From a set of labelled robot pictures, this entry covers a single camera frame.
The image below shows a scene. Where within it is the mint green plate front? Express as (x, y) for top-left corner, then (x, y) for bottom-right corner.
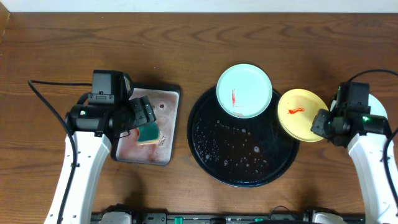
(331, 94), (387, 118)

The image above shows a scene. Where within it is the green yellow sponge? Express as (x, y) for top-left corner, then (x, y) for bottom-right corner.
(137, 122), (160, 145)

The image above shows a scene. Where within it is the mint green plate rear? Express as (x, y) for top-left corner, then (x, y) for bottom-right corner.
(216, 63), (273, 119)

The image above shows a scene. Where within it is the yellow plate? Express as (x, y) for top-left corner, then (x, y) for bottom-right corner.
(277, 89), (328, 142)

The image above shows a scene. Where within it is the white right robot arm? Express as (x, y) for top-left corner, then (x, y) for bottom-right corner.
(311, 109), (397, 223)

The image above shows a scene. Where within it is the mint green plate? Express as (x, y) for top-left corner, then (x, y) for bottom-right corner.
(331, 94), (387, 118)
(216, 63), (273, 119)

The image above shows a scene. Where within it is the black rectangular soapy tray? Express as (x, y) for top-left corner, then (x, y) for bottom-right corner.
(111, 83), (180, 166)

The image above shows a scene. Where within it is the round black tray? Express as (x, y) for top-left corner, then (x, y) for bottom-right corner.
(187, 88), (300, 187)

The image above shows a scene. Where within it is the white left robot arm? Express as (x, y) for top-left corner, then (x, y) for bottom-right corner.
(45, 96), (156, 223)

